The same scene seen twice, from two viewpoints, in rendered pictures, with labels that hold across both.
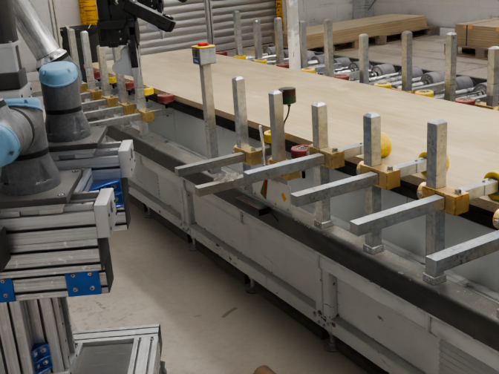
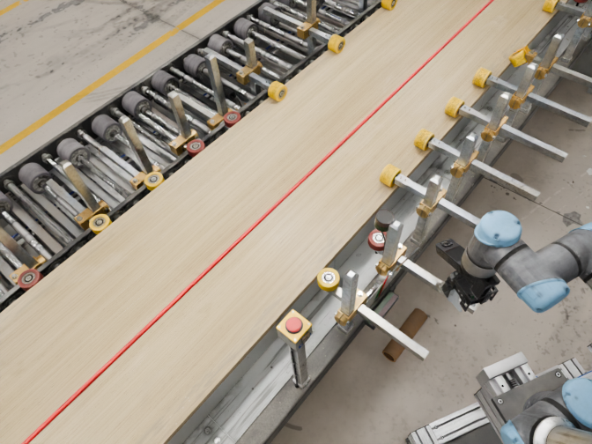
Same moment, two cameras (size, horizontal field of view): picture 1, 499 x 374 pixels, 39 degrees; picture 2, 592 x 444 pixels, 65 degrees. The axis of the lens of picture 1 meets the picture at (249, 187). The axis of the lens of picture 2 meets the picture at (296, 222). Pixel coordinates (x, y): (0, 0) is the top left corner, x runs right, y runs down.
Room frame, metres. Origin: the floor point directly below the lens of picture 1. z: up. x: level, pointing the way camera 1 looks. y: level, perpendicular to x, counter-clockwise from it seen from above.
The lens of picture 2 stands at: (2.91, 0.60, 2.40)
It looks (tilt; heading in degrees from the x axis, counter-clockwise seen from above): 56 degrees down; 254
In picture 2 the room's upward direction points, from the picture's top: 5 degrees counter-clockwise
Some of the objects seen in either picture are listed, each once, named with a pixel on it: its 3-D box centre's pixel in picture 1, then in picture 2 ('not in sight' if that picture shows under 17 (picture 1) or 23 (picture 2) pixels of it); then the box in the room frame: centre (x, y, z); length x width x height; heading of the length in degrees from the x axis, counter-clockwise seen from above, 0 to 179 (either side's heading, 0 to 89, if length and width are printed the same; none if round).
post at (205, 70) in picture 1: (209, 119); (298, 360); (2.81, 0.14, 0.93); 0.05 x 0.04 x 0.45; 29
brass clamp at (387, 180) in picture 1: (377, 174); (463, 163); (1.91, -0.37, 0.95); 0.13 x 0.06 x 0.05; 29
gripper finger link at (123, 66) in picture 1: (125, 68); not in sight; (1.57, 0.25, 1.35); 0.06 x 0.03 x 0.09; 92
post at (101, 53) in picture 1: (105, 89); not in sight; (3.89, 0.75, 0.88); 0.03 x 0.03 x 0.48; 29
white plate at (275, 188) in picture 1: (270, 191); (385, 284); (2.38, -0.07, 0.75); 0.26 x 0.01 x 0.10; 29
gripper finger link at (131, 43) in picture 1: (132, 47); not in sight; (1.56, 0.23, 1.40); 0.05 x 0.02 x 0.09; 2
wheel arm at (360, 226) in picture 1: (433, 202); (506, 129); (1.65, -0.45, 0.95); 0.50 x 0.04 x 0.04; 119
